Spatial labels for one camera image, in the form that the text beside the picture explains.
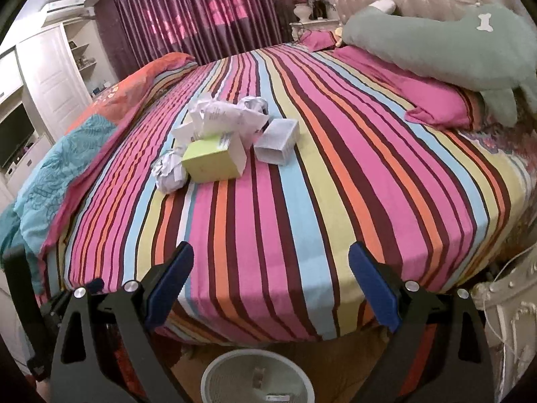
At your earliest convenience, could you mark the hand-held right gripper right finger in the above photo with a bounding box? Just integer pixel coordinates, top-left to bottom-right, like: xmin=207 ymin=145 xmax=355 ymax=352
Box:
xmin=348 ymin=241 xmax=496 ymax=403

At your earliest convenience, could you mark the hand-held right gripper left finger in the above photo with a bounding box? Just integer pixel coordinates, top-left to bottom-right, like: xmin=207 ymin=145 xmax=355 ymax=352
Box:
xmin=49 ymin=241 xmax=194 ymax=403

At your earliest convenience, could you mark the white mesh wastebasket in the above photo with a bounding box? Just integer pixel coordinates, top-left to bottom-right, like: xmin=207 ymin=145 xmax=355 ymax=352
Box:
xmin=200 ymin=348 xmax=315 ymax=403

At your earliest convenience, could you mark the green cardboard box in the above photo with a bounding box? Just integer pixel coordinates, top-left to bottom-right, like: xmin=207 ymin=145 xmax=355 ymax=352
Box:
xmin=181 ymin=134 xmax=248 ymax=184

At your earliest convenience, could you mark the striped bed sheet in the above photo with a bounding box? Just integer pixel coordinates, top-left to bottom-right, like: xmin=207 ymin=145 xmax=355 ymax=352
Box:
xmin=40 ymin=44 xmax=529 ymax=345

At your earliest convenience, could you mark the crumpled white paper ball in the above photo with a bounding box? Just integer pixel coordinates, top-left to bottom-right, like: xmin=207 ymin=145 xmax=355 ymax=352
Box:
xmin=152 ymin=151 xmax=187 ymax=194
xmin=238 ymin=96 xmax=269 ymax=116

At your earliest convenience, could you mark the white television cabinet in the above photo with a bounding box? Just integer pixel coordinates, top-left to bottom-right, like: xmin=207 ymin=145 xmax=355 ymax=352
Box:
xmin=0 ymin=132 xmax=54 ymax=204

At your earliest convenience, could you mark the carved white nightstand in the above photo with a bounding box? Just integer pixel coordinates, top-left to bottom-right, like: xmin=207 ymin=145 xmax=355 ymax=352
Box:
xmin=472 ymin=252 xmax=537 ymax=403

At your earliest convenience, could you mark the television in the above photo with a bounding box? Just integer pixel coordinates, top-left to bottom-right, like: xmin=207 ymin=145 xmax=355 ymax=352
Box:
xmin=0 ymin=103 xmax=36 ymax=169

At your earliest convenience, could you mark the white tissue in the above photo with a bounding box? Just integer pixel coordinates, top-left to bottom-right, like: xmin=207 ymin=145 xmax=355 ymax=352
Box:
xmin=173 ymin=123 xmax=204 ymax=148

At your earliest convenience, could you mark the crumpled printed paper sheet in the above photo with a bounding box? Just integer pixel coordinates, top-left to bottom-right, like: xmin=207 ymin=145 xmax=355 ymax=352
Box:
xmin=188 ymin=96 xmax=269 ymax=145

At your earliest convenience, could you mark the grey open cardboard box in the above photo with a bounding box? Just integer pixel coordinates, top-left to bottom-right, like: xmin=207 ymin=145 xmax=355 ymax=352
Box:
xmin=253 ymin=118 xmax=300 ymax=166

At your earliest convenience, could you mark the large pink pillow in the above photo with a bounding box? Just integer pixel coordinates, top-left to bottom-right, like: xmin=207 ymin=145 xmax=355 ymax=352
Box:
xmin=333 ymin=46 xmax=477 ymax=132

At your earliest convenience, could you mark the orange quilt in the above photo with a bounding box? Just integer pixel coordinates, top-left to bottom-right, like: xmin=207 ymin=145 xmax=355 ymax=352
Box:
xmin=38 ymin=52 xmax=199 ymax=261

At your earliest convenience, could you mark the white wardrobe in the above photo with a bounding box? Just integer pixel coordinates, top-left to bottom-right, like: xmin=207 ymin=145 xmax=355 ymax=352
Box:
xmin=0 ymin=21 xmax=122 ymax=143

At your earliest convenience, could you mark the green plush pillow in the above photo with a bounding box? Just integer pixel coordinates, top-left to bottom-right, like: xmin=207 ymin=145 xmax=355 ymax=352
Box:
xmin=342 ymin=0 xmax=537 ymax=127

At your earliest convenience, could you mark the small pink pillow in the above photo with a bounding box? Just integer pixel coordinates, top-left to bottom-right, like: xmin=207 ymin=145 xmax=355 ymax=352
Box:
xmin=299 ymin=30 xmax=342 ymax=52

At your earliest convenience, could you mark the white bedside table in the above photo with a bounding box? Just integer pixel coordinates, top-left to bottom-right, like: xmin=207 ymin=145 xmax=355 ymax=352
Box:
xmin=289 ymin=19 xmax=349 ymax=45

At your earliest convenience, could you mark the purple curtain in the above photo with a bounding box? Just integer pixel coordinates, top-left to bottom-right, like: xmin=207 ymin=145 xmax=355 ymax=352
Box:
xmin=96 ymin=0 xmax=294 ymax=66

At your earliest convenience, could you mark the white air conditioner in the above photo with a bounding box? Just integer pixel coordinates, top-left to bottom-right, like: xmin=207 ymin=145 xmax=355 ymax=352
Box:
xmin=42 ymin=0 xmax=96 ymax=24

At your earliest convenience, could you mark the white cable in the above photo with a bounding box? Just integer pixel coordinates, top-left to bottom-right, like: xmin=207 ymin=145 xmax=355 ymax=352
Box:
xmin=482 ymin=247 xmax=537 ymax=362

